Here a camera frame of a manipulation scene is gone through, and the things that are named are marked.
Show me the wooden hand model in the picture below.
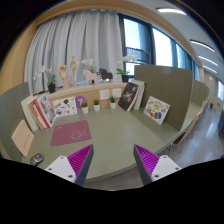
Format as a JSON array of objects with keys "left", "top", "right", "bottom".
[{"left": 58, "top": 64, "right": 69, "bottom": 90}]

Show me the wooden chair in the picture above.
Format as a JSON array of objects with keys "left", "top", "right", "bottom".
[{"left": 168, "top": 109, "right": 203, "bottom": 154}]

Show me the white orchid black pot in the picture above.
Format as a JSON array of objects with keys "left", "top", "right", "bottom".
[
  {"left": 116, "top": 54, "right": 137, "bottom": 83},
  {"left": 32, "top": 66, "right": 55, "bottom": 93}
]

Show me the black cover book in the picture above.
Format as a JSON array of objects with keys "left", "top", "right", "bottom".
[{"left": 118, "top": 82, "right": 138, "bottom": 111}]

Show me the beige wooden board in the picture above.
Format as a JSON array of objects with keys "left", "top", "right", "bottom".
[{"left": 12, "top": 120, "right": 34, "bottom": 156}]

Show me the pink horse figurine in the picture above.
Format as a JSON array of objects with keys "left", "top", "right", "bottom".
[{"left": 83, "top": 70, "right": 98, "bottom": 85}]

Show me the green partition panel right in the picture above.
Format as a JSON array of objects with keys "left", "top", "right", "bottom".
[{"left": 134, "top": 65, "right": 194, "bottom": 131}]

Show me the wooden mannequin figure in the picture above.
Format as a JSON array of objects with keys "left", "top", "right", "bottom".
[{"left": 70, "top": 57, "right": 79, "bottom": 84}]

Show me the small potted plant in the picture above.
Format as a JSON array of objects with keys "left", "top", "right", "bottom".
[
  {"left": 93, "top": 99, "right": 100, "bottom": 112},
  {"left": 109, "top": 96, "right": 116, "bottom": 109},
  {"left": 81, "top": 101, "right": 89, "bottom": 114}
]

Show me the illustrated sticker card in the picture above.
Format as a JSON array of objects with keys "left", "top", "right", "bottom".
[{"left": 53, "top": 97, "right": 77, "bottom": 117}]

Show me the white book behind black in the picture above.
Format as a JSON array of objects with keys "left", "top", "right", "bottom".
[{"left": 131, "top": 80, "right": 145, "bottom": 110}]

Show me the purple round number sign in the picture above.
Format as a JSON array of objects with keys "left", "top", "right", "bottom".
[{"left": 75, "top": 96, "right": 87, "bottom": 108}]

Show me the green partition panel left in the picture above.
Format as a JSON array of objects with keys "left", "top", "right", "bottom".
[{"left": 0, "top": 83, "right": 30, "bottom": 162}]

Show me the maroon mouse pad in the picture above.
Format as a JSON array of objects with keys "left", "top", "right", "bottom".
[{"left": 51, "top": 120, "right": 92, "bottom": 146}]

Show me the grey window curtain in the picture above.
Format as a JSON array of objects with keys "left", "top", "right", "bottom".
[{"left": 24, "top": 10, "right": 123, "bottom": 94}]

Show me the small potted plant right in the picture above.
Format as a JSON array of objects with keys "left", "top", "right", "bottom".
[{"left": 109, "top": 96, "right": 116, "bottom": 109}]

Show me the small potted plant middle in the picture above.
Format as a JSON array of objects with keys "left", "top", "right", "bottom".
[{"left": 93, "top": 99, "right": 100, "bottom": 112}]

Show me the white book stack left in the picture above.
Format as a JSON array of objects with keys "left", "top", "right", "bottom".
[{"left": 21, "top": 96, "right": 39, "bottom": 131}]

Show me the small potted plant left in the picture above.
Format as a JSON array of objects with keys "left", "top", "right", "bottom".
[{"left": 81, "top": 101, "right": 89, "bottom": 114}]

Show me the colourful picture board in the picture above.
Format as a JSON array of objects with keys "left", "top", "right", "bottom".
[{"left": 144, "top": 96, "right": 170, "bottom": 124}]

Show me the green partition panel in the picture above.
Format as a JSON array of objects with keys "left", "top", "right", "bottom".
[
  {"left": 134, "top": 65, "right": 194, "bottom": 131},
  {"left": 0, "top": 83, "right": 30, "bottom": 162}
]

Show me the black computer mouse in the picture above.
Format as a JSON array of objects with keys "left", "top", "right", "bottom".
[{"left": 30, "top": 154, "right": 44, "bottom": 166}]

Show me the red white magazine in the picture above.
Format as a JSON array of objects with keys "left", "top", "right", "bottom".
[{"left": 34, "top": 94, "right": 56, "bottom": 128}]

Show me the black horse figurine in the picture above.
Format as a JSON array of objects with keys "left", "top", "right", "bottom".
[{"left": 99, "top": 68, "right": 113, "bottom": 80}]

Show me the wooden shelf ledge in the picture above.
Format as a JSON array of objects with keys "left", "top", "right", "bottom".
[{"left": 47, "top": 83, "right": 126, "bottom": 110}]

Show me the white orchid black pot right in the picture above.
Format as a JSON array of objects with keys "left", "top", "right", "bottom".
[{"left": 116, "top": 54, "right": 137, "bottom": 83}]

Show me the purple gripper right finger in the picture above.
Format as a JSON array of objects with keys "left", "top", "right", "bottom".
[{"left": 133, "top": 144, "right": 181, "bottom": 185}]

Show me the white orchid black pot left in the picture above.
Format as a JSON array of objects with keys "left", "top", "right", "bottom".
[{"left": 32, "top": 66, "right": 55, "bottom": 93}]

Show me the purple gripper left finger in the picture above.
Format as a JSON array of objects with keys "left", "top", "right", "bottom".
[{"left": 46, "top": 145, "right": 94, "bottom": 186}]

